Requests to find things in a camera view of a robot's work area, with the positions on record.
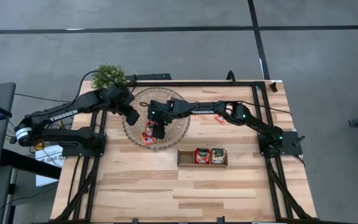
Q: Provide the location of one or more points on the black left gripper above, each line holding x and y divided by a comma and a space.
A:
120, 99

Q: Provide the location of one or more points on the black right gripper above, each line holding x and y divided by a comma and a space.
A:
160, 113

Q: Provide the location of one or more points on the red tea bag packet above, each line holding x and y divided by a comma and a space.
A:
202, 155

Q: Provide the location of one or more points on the beige tea bag packet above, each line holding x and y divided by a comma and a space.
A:
218, 155

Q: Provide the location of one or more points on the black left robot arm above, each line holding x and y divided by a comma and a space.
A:
64, 113

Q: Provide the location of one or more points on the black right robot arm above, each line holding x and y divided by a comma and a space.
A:
204, 109

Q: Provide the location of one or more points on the round woven placemat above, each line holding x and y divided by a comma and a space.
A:
179, 133

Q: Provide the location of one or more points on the wooden three-compartment box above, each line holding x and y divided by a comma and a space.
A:
185, 158

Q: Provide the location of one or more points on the black clamp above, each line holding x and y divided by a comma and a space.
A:
134, 78
230, 76

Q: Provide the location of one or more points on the long black electronics box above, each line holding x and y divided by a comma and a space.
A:
154, 76

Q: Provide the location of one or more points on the green potted plant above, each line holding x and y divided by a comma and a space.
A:
107, 76

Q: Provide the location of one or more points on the white paper sheet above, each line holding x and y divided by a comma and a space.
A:
50, 155

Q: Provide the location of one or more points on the black desk beam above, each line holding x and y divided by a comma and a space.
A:
26, 163

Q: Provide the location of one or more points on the black aluminium table frame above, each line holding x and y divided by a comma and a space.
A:
197, 84

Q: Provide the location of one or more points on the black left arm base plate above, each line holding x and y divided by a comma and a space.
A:
79, 152

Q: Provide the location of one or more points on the black mount block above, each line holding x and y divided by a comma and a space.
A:
134, 220
221, 219

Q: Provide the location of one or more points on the small black corner bracket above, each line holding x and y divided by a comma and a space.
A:
273, 87

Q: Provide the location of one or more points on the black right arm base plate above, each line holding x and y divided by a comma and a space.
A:
292, 140

